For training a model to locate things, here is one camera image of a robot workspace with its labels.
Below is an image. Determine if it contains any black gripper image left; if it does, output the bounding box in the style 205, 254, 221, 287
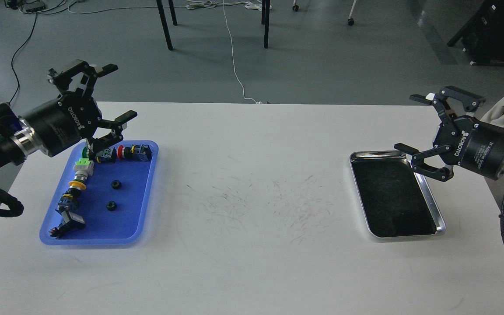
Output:
19, 60, 138, 157

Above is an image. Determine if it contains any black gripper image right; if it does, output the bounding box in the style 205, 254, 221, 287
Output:
394, 86, 504, 182

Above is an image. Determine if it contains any black gear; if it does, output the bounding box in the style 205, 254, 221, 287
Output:
105, 201, 117, 211
110, 180, 122, 190

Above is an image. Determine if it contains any silver metal tray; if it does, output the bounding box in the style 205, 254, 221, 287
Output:
349, 150, 446, 241

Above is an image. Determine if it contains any blue plastic tray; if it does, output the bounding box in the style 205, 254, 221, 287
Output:
39, 141, 159, 246

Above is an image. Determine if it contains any black cabinet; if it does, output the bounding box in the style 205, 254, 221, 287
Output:
447, 0, 504, 66

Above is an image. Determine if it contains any black table leg left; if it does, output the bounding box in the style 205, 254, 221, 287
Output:
156, 0, 178, 51

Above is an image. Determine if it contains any black table leg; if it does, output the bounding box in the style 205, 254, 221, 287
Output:
156, 0, 178, 51
261, 0, 271, 49

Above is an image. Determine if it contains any black table leg right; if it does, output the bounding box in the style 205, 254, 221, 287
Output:
261, 0, 271, 49

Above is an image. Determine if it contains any green push button switch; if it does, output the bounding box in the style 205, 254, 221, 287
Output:
81, 146, 117, 164

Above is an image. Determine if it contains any green white connector switch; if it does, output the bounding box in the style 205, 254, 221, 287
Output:
73, 158, 95, 182

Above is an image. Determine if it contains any yellow ring push button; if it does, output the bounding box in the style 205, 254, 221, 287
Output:
55, 179, 86, 214

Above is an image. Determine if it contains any red push button switch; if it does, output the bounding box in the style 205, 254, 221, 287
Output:
116, 145, 152, 162

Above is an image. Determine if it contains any black floor cable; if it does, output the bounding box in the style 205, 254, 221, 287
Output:
6, 0, 82, 105

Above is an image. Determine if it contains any black white switch block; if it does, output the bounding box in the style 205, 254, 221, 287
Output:
49, 210, 86, 238

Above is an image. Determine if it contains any white floor cable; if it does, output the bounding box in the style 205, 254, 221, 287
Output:
185, 0, 273, 105

